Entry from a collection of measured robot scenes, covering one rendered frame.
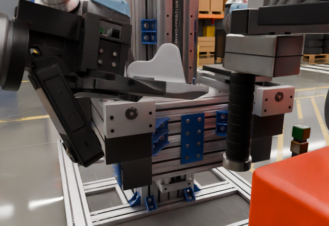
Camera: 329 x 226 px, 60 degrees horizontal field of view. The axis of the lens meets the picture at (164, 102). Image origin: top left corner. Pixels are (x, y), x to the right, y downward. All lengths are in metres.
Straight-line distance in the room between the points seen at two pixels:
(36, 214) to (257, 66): 1.55
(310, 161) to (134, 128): 0.62
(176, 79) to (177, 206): 1.03
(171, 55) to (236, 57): 0.12
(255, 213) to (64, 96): 0.21
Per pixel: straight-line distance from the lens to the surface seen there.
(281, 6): 0.33
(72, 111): 0.30
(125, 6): 0.87
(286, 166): 0.17
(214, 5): 11.49
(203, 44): 11.23
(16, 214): 1.81
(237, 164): 0.45
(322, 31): 0.48
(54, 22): 0.32
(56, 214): 1.73
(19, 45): 0.29
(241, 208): 1.35
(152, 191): 1.27
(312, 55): 10.70
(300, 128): 0.98
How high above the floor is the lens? 0.96
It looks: 14 degrees down
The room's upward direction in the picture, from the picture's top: straight up
